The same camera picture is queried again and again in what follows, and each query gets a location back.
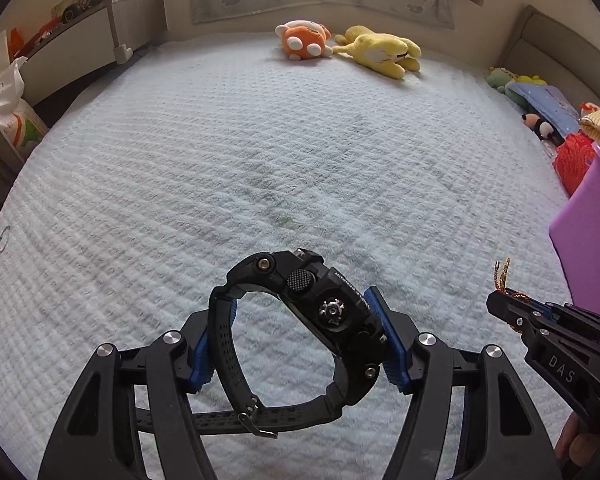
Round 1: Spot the panda plush toy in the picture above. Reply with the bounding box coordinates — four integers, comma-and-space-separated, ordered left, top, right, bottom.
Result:
521, 112, 564, 149

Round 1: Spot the black wristwatch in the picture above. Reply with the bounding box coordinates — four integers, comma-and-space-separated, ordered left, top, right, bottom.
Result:
207, 247, 386, 439

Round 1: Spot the green plush toy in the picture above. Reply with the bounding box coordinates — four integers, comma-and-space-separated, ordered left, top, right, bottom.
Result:
484, 67, 549, 94

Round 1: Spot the grey bedside shelf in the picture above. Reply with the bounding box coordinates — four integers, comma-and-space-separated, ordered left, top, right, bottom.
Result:
9, 0, 166, 106

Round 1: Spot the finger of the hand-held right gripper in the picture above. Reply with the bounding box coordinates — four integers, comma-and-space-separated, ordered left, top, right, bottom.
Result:
485, 290, 551, 339
517, 297, 564, 317

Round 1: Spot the red printed blanket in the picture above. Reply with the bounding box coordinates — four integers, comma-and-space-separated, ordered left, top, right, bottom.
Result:
552, 132, 599, 199

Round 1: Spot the yellow plush toy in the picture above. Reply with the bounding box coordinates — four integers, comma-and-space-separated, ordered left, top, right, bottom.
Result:
332, 25, 423, 81

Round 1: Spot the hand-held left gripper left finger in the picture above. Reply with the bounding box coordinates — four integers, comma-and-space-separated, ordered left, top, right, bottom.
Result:
37, 309, 217, 480

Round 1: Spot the white plastic bag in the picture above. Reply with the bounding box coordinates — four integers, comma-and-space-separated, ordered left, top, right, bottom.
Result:
0, 57, 49, 161

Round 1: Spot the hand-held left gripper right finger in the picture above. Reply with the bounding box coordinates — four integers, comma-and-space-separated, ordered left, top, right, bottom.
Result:
364, 285, 564, 480

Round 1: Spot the gold beaded bracelet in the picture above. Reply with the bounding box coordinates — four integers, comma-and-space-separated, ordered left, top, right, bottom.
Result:
489, 257, 531, 304

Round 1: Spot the light blue quilted blanket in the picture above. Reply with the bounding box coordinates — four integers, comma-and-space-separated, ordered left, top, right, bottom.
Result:
0, 29, 577, 480

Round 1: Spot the blue printed pillow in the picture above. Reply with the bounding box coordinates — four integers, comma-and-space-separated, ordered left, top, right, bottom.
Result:
504, 82, 581, 134

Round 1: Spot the grey headboard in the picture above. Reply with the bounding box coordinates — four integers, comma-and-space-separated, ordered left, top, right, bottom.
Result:
499, 4, 600, 112

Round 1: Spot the person's right hand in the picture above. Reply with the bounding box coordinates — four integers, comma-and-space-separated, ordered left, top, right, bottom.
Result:
554, 412, 600, 480

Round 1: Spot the pink plastic basin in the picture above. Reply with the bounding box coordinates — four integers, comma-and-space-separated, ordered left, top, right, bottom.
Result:
548, 142, 600, 321

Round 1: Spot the orange white plush toy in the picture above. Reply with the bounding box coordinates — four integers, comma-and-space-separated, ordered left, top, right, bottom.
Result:
274, 19, 333, 63

